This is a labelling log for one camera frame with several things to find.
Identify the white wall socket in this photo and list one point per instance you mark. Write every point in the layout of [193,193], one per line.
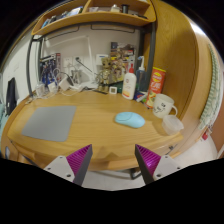
[79,63]
[68,62]

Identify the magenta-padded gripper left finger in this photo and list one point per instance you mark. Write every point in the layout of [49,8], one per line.
[56,166]

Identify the red chips can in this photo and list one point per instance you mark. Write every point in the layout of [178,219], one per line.
[156,83]

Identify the blue packet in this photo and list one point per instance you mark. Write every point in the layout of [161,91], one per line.
[140,96]

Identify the metal cup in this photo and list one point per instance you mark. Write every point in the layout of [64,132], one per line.
[76,76]

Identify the grey mouse pad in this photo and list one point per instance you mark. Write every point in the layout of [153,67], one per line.
[50,123]

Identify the dark grey metal desk frame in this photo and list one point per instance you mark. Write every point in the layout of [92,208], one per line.
[151,50]

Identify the white power strip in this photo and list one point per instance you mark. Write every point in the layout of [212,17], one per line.
[76,87]

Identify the white printed mug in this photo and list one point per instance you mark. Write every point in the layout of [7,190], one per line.
[161,106]

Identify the clear plastic container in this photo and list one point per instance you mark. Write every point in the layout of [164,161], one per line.
[172,125]

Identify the blue robot model box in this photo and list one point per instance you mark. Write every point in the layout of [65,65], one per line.
[50,70]

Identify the clear glass jar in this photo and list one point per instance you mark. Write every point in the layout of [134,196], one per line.
[40,90]

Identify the white pump lotion bottle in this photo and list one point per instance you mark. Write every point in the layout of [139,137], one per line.
[129,85]

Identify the small white cube clock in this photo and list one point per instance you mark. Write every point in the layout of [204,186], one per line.
[113,90]

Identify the light blue bedding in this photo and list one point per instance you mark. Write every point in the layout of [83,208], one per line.
[2,116]

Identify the large white power adapter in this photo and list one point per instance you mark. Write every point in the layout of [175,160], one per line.
[64,84]

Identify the wooden shelf unit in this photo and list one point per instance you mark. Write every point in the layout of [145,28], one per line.
[100,18]

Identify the white wall box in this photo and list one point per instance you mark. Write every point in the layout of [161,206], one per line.
[101,59]

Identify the small white charger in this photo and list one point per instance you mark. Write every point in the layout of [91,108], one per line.
[52,87]

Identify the light blue computer mouse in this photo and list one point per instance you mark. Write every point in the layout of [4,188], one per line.
[130,120]

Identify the colourful figure box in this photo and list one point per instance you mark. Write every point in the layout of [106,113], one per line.
[126,51]

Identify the brown tree figurine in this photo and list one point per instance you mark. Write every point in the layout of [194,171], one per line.
[105,71]

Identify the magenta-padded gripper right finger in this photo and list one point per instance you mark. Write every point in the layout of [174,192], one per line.
[166,166]

